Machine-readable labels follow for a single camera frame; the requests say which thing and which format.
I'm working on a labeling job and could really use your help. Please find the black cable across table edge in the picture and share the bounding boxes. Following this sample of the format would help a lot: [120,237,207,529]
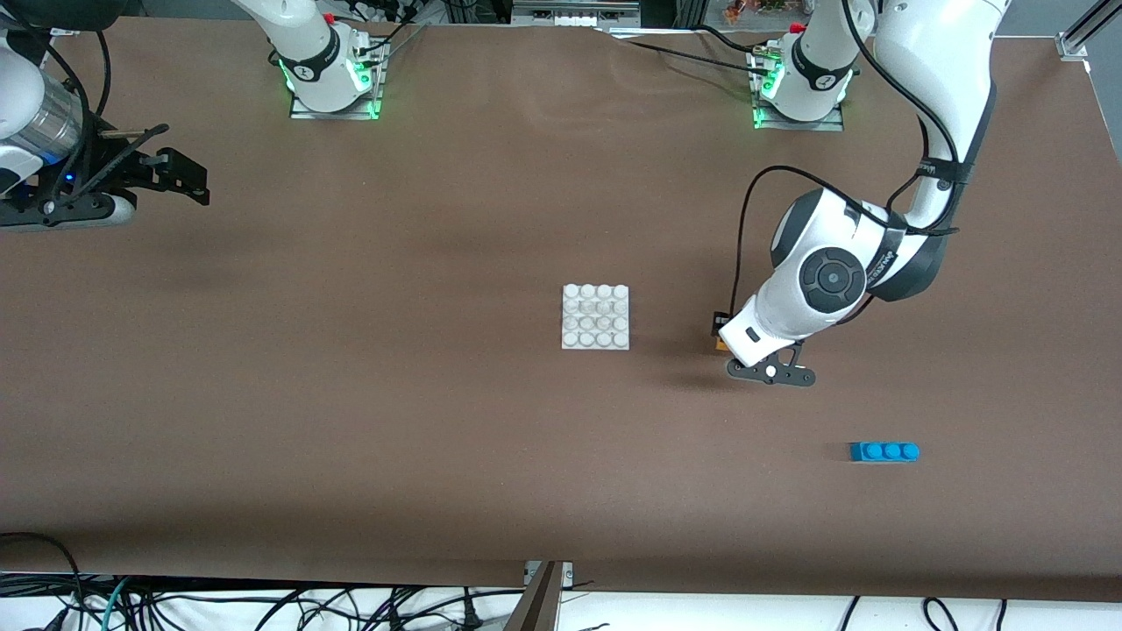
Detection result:
[624,39,772,71]

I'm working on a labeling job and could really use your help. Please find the white studded base plate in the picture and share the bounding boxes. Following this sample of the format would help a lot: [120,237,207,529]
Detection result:
[561,283,632,351]

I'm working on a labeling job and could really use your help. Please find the grey aluminium post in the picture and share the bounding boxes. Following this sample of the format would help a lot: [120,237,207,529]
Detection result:
[504,561,562,631]

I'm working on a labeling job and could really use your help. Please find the black floor cable loop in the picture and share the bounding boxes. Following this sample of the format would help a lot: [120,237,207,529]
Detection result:
[0,532,89,631]

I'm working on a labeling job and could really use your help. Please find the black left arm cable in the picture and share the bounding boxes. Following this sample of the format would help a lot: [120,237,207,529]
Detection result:
[731,0,961,312]

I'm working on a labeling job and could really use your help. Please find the large table cover sheet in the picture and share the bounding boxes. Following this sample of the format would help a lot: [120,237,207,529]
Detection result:
[0,18,1122,606]

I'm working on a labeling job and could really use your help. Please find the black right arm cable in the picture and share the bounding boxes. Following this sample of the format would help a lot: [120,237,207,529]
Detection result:
[26,22,172,198]

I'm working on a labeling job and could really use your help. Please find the teal floor cable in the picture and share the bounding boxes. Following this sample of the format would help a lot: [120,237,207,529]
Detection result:
[101,577,132,631]

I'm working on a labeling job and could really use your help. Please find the blue three-stud block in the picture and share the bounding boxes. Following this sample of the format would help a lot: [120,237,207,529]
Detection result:
[849,441,921,464]

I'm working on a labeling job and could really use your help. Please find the silver aluminium extrusion corner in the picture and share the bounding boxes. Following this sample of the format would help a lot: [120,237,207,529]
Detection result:
[1056,0,1122,60]

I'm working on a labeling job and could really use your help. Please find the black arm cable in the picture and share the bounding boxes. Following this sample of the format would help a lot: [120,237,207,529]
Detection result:
[26,22,172,198]
[731,0,961,312]

